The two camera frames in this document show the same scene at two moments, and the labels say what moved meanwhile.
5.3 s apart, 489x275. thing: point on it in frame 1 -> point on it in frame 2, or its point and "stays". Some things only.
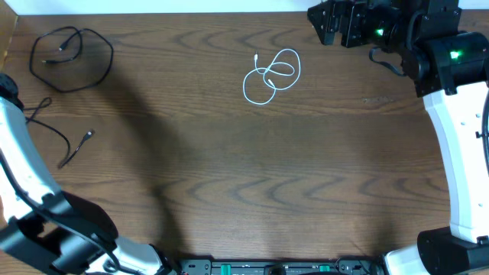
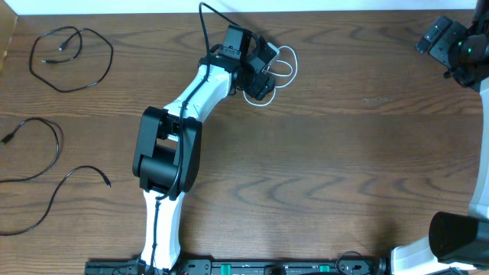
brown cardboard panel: [8, 22] stays
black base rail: [280, 266] stays
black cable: [46, 101] -> [8, 136]
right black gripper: [354, 13] -> [442, 47]
